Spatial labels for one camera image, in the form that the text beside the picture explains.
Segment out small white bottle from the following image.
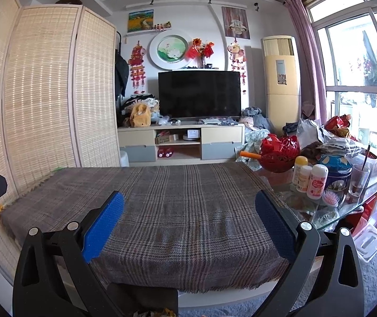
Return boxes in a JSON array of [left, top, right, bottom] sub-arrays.
[[296, 165, 313, 193]]

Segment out landscape painting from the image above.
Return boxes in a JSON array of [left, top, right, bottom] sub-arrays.
[[128, 9, 155, 34]]

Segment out cow hanging ornament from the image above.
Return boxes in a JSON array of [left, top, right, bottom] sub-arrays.
[[227, 38, 247, 88]]

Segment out bamboo folding screen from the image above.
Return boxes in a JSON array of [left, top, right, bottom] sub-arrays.
[[0, 0, 122, 285]]

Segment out round lotus wall art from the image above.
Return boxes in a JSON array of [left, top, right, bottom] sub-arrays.
[[148, 29, 197, 71]]

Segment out pink label white bottle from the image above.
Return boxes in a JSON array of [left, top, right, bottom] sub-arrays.
[[306, 164, 329, 201]]

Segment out white wall shelf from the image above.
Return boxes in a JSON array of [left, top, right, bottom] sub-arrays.
[[125, 28, 173, 37]]

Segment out red snack bag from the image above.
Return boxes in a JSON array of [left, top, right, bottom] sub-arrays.
[[323, 114, 353, 138]]

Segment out pink hair brush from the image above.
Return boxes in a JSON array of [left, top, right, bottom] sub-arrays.
[[322, 189, 341, 207]]

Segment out purple curtain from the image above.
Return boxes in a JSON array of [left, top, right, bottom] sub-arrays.
[[283, 0, 328, 127]]

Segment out light blue plastic bag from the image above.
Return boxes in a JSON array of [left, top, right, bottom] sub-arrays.
[[150, 110, 173, 126]]

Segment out small cardboard boxes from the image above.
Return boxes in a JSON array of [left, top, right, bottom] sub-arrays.
[[155, 132, 179, 144]]

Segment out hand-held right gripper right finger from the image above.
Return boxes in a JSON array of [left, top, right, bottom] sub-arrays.
[[254, 189, 365, 317]]

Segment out brown cloth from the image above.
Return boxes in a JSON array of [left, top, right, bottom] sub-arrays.
[[302, 141, 324, 159]]

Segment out grey blue clothes pile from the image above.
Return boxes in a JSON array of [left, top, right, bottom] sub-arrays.
[[241, 106, 273, 163]]

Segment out beige grey television cabinet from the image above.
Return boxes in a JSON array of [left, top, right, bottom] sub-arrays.
[[117, 122, 246, 167]]

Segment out black television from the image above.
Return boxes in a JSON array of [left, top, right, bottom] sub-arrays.
[[157, 69, 242, 121]]

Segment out black hanging coat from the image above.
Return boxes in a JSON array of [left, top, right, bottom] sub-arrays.
[[114, 31, 130, 100]]

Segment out blue round tin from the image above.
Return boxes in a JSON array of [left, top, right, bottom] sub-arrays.
[[318, 153, 353, 192]]

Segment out red openwork basket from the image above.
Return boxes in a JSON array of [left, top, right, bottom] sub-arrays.
[[257, 133, 301, 174]]

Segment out beige standing air conditioner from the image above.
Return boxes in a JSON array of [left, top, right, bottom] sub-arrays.
[[262, 34, 301, 130]]

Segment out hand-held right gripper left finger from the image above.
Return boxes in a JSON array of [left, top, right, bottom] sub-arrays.
[[13, 190, 126, 317]]

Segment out wall poster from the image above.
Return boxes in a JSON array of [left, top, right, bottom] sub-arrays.
[[221, 6, 251, 40]]

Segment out grey plaid blanket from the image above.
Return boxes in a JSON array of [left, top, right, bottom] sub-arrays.
[[0, 162, 292, 294]]

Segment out red fish hanging ornament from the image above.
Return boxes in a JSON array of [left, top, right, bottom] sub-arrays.
[[128, 41, 148, 94]]

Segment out glass cup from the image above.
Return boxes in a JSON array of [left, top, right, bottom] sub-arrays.
[[348, 164, 371, 196]]

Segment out red box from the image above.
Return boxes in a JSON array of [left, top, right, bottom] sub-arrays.
[[351, 204, 374, 236]]

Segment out white framed window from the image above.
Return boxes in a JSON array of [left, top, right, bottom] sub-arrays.
[[302, 0, 377, 199]]

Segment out black trash bin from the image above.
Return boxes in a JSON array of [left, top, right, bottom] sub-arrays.
[[107, 282, 180, 317]]

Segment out large white plastic bag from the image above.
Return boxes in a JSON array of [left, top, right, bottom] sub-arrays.
[[295, 118, 324, 149]]

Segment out yellow plush backpack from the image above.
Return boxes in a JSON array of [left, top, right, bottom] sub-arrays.
[[129, 102, 152, 128]]

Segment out red lantern bouquet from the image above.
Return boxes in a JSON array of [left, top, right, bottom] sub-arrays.
[[186, 38, 216, 68]]

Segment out clear plastic floor container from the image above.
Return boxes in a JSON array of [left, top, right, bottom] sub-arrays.
[[351, 223, 377, 262]]

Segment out dark patterned cloth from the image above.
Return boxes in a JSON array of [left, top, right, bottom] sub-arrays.
[[201, 118, 240, 127]]

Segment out dark red stick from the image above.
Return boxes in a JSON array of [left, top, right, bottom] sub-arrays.
[[358, 144, 371, 186]]

